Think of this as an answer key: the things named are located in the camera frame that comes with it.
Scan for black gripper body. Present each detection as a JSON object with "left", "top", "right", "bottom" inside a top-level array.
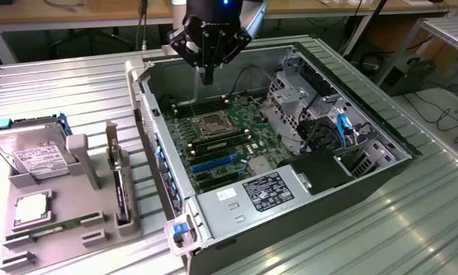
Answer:
[{"left": 182, "top": 0, "right": 244, "bottom": 68}]

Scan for graphics card with black fan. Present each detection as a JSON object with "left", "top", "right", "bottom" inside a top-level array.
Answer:
[{"left": 105, "top": 120, "right": 133, "bottom": 225}]

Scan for silver disk bay cage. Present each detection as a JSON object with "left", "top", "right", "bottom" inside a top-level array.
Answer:
[{"left": 264, "top": 48, "right": 354, "bottom": 151}]

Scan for black RAM slot white clips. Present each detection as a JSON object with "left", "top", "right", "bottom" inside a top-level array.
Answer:
[
  {"left": 170, "top": 95, "right": 230, "bottom": 110},
  {"left": 173, "top": 99, "right": 231, "bottom": 115},
  {"left": 186, "top": 128, "right": 248, "bottom": 148}
]

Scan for black tripod legs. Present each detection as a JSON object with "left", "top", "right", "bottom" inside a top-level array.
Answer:
[{"left": 47, "top": 27, "right": 134, "bottom": 57}]

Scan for green motherboard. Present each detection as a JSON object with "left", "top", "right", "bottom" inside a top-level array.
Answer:
[{"left": 162, "top": 94, "right": 294, "bottom": 194}]

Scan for CPU socket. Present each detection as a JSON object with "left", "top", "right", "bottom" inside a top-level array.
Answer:
[{"left": 191, "top": 113, "right": 231, "bottom": 138}]

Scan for green RAM stick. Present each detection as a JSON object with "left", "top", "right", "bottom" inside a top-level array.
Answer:
[
  {"left": 5, "top": 211, "right": 99, "bottom": 241},
  {"left": 194, "top": 134, "right": 248, "bottom": 153}
]

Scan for long black expansion slot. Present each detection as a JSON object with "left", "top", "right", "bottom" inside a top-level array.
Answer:
[{"left": 190, "top": 151, "right": 233, "bottom": 166}]

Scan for silver chipset heatsink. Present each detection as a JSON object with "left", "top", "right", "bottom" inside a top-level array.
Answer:
[{"left": 247, "top": 156, "right": 278, "bottom": 176}]

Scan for black expansion slot blue latch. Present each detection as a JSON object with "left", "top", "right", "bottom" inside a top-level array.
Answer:
[{"left": 195, "top": 171, "right": 242, "bottom": 184}]

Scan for black plastic shroud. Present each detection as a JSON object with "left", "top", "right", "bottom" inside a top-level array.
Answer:
[{"left": 287, "top": 148, "right": 355, "bottom": 197}]

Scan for silver hard disk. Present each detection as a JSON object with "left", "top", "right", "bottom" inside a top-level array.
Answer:
[{"left": 0, "top": 123, "right": 79, "bottom": 180}]

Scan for aluminium slatted side table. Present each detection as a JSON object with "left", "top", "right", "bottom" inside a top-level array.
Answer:
[{"left": 372, "top": 17, "right": 458, "bottom": 87}]

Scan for silver power supply unit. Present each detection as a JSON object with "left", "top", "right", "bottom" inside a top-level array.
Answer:
[{"left": 195, "top": 164, "right": 358, "bottom": 240}]

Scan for open black PC case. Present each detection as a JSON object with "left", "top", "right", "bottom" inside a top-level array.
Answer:
[{"left": 123, "top": 41, "right": 423, "bottom": 275}]

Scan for grey parts rack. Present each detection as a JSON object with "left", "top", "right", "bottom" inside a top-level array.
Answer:
[{"left": 0, "top": 133, "right": 145, "bottom": 273}]

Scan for blue case latch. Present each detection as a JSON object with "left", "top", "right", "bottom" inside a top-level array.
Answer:
[{"left": 170, "top": 223, "right": 187, "bottom": 238}]

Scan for silver CPU chip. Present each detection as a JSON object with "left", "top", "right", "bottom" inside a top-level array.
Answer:
[{"left": 13, "top": 196, "right": 50, "bottom": 223}]

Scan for black looped wire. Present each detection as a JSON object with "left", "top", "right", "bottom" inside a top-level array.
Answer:
[{"left": 227, "top": 65, "right": 271, "bottom": 97}]

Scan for black dangling cable with plug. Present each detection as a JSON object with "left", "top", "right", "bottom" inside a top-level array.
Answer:
[{"left": 137, "top": 0, "right": 149, "bottom": 52}]

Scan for grey cable on desk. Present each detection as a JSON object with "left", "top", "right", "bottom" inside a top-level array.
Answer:
[{"left": 43, "top": 0, "right": 86, "bottom": 12}]

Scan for black coiled cable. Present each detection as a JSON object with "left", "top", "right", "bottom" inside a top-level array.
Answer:
[{"left": 360, "top": 51, "right": 383, "bottom": 72}]

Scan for wooden desk white frame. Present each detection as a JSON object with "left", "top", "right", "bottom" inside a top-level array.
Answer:
[{"left": 0, "top": 0, "right": 458, "bottom": 65}]

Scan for black power wire bundle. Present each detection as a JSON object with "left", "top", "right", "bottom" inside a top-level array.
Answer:
[{"left": 299, "top": 117, "right": 346, "bottom": 152}]

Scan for blue SATA wire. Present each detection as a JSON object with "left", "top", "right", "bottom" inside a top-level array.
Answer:
[{"left": 336, "top": 113, "right": 354, "bottom": 150}]

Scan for grey floor unit with handle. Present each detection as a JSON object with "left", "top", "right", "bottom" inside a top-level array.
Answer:
[{"left": 375, "top": 56, "right": 438, "bottom": 97}]

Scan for silver perforated bracket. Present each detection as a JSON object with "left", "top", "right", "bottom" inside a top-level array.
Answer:
[{"left": 335, "top": 137, "right": 411, "bottom": 178}]

